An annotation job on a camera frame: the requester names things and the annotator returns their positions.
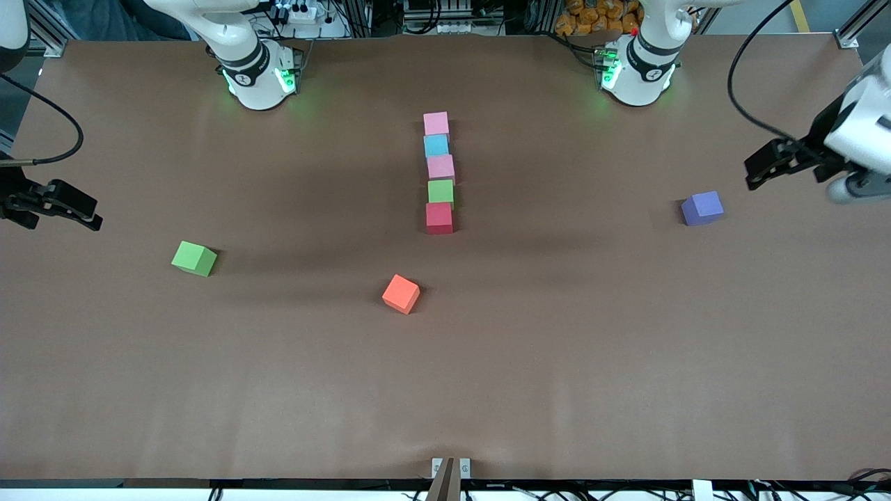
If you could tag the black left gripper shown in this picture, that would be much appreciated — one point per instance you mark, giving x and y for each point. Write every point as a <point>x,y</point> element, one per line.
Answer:
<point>818,141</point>

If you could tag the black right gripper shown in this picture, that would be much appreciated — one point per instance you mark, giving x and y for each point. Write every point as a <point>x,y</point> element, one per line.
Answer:
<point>10,188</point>

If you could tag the pink foam cube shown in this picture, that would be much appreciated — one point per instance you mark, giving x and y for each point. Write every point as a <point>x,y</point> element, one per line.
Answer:
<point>436,124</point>
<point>440,168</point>

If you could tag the green foam cube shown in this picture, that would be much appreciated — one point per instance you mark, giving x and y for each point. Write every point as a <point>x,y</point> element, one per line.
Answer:
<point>193,259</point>
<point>440,191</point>

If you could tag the blue foam cube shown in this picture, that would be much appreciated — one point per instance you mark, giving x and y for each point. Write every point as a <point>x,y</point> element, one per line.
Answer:
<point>436,146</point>

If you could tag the red foam cube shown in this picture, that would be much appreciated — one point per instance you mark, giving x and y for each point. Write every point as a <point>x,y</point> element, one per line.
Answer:
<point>439,218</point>

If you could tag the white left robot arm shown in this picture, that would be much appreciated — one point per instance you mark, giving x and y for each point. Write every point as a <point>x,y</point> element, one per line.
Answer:
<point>637,76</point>

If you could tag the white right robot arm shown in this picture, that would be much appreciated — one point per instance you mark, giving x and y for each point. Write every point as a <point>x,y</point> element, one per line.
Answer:
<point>257,83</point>

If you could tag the purple foam cube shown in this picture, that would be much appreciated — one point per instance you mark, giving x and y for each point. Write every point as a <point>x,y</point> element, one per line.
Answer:
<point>702,209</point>

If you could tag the pile of orange objects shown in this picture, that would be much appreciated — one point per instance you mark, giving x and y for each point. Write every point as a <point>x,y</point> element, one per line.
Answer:
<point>592,17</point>

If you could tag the white power strip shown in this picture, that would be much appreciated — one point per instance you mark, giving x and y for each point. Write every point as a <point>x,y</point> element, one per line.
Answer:
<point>301,12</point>

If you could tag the white tag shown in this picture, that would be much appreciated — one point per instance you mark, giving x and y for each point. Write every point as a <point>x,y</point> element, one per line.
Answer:
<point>703,490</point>

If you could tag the orange foam cube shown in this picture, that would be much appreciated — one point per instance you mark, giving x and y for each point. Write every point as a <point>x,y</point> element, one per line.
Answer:
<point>401,293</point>

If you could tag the electrical control unit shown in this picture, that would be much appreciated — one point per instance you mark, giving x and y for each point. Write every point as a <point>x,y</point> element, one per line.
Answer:
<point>433,28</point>

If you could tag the silver mounting plate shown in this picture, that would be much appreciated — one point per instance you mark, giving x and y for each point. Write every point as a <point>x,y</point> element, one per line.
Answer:
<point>465,467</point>

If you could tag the silver aluminium frame profile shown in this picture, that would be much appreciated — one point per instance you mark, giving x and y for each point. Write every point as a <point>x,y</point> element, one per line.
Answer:
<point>52,43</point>
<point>846,40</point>

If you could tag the brown camera pole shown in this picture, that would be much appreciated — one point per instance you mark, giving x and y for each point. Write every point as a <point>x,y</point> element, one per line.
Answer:
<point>445,487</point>

